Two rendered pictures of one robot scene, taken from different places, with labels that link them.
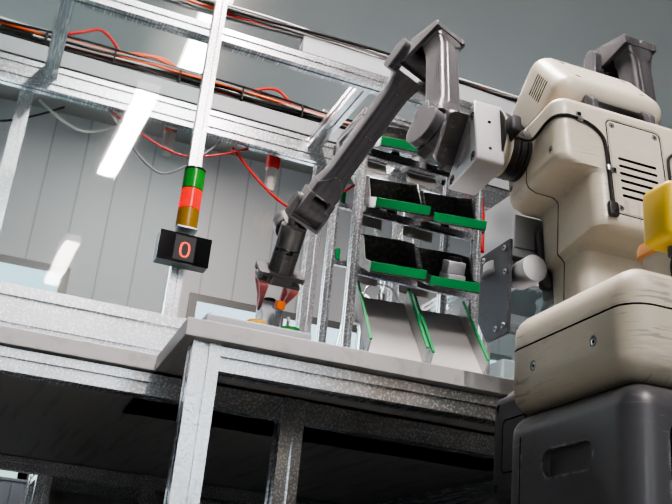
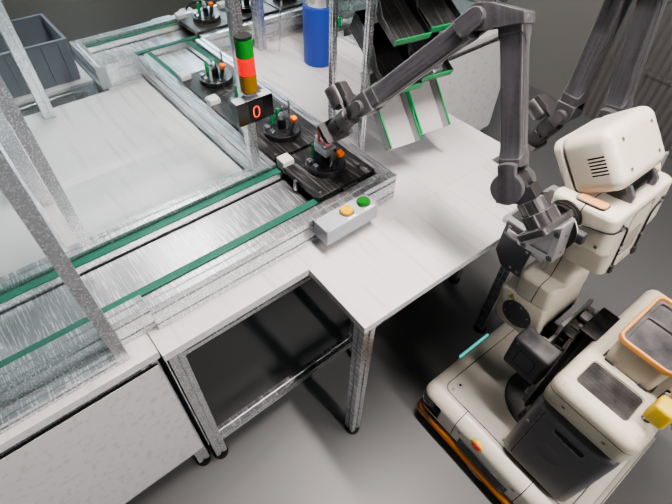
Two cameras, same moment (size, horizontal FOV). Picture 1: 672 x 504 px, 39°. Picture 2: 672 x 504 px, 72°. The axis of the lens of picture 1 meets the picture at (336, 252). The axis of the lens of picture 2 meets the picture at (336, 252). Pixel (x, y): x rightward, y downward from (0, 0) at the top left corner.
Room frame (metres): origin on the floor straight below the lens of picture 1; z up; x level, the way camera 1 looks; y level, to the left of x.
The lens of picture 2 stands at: (0.80, 0.55, 1.95)
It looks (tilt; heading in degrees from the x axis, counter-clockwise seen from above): 48 degrees down; 339
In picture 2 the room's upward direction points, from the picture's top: 2 degrees clockwise
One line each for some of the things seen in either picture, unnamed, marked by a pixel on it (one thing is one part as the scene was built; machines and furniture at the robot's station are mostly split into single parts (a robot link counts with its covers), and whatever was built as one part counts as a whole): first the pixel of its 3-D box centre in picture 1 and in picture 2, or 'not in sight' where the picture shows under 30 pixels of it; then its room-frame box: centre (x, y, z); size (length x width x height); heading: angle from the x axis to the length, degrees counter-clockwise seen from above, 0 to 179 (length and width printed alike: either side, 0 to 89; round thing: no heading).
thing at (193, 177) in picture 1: (193, 181); (243, 46); (2.05, 0.35, 1.39); 0.05 x 0.05 x 0.05
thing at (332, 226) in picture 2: (253, 341); (346, 218); (1.77, 0.14, 0.93); 0.21 x 0.07 x 0.06; 110
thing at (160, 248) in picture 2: not in sight; (248, 211); (1.92, 0.42, 0.91); 0.84 x 0.28 x 0.10; 110
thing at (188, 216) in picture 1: (187, 220); (248, 81); (2.05, 0.35, 1.29); 0.05 x 0.05 x 0.05
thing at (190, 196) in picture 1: (190, 200); (246, 64); (2.05, 0.35, 1.34); 0.05 x 0.05 x 0.05
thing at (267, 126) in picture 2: not in sight; (281, 121); (2.24, 0.22, 1.01); 0.24 x 0.24 x 0.13; 20
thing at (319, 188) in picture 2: not in sight; (325, 167); (2.00, 0.13, 0.96); 0.24 x 0.24 x 0.02; 20
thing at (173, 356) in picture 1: (372, 411); (397, 200); (1.88, -0.10, 0.84); 0.90 x 0.70 x 0.03; 108
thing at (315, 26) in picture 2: not in sight; (319, 33); (2.96, -0.16, 1.00); 0.16 x 0.16 x 0.27
